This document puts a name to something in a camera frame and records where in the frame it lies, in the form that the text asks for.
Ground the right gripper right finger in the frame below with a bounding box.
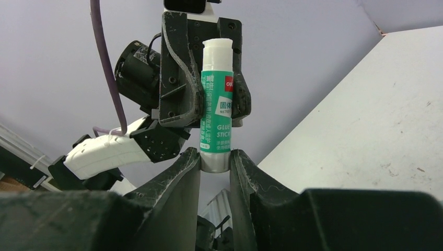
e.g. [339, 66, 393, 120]
[230, 150, 442, 250]

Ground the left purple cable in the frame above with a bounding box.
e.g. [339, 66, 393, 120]
[90, 0, 128, 138]

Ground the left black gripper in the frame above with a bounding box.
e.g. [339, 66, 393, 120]
[159, 11, 252, 128]

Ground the green white glue stick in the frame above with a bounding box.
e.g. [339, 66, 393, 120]
[200, 38, 234, 173]

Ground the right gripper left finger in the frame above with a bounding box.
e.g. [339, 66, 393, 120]
[1, 147, 200, 250]

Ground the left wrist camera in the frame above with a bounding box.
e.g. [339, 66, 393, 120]
[163, 0, 222, 23]

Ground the aluminium frame rail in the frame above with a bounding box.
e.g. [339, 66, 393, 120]
[1, 125, 61, 192]

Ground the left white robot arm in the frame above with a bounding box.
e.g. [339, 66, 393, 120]
[49, 11, 251, 190]

